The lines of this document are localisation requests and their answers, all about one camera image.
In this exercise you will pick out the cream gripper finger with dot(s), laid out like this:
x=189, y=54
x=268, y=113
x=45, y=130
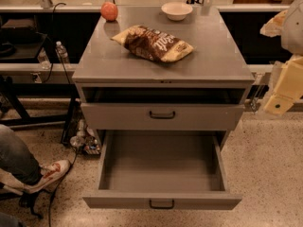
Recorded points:
x=288, y=88
x=274, y=26

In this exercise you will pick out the brown chip bag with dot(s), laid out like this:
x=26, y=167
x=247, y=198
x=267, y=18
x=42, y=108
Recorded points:
x=153, y=44

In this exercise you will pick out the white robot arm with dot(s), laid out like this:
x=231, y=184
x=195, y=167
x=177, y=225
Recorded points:
x=288, y=24

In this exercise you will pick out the grey drawer cabinet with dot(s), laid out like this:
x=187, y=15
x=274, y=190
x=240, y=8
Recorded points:
x=147, y=73

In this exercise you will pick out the open grey lower drawer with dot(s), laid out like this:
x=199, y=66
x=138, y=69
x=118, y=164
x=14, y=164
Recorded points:
x=161, y=170

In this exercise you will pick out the closed grey upper drawer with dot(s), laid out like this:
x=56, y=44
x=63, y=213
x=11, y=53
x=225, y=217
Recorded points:
x=161, y=117

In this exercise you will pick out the white ceramic bowl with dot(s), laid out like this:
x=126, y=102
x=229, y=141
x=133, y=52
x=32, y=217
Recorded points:
x=177, y=11

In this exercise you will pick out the orange round fruit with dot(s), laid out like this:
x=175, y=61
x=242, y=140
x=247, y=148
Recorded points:
x=109, y=11

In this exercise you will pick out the clutter of floor items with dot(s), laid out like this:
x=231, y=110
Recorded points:
x=85, y=140

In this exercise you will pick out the clear plastic water bottle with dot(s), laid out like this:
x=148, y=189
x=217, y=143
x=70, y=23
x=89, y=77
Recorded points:
x=62, y=53

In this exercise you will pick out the black side stand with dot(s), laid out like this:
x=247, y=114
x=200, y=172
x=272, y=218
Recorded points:
x=21, y=75

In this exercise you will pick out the white red sneaker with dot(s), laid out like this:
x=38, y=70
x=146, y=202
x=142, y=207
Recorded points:
x=50, y=175

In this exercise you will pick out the blue jeans leg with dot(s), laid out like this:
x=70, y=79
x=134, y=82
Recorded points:
x=16, y=158

